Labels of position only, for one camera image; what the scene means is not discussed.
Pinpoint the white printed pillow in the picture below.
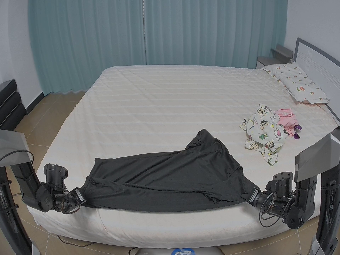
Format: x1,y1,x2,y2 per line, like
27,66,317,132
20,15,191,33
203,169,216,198
260,62,331,104

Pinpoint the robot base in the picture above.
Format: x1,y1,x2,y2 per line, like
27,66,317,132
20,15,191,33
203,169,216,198
130,247,223,255

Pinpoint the purple garment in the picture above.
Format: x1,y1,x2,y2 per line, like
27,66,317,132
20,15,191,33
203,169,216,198
288,124,303,140

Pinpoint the black cable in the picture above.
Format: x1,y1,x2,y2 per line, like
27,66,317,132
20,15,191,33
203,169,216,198
0,150,35,167
259,199,290,228
56,234,92,248

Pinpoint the bed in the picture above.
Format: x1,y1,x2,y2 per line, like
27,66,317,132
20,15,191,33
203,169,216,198
26,37,340,249

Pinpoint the black T-shirt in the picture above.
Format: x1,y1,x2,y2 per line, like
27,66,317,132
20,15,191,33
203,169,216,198
80,129,257,213

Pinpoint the grey bedside table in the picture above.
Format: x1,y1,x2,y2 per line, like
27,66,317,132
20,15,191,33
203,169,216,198
257,44,294,69

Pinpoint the white printed garment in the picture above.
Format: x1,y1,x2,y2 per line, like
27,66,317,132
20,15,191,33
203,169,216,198
239,103,289,166

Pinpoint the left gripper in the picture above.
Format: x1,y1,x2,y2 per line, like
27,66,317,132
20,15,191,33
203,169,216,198
62,187,87,213

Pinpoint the black chest of drawers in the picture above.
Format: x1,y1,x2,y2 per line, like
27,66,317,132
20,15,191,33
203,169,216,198
0,79,27,131

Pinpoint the pink garment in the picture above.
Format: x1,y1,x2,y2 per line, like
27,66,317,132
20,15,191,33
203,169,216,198
274,108,297,137

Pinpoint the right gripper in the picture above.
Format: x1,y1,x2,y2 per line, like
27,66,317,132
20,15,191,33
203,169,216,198
248,188,271,209

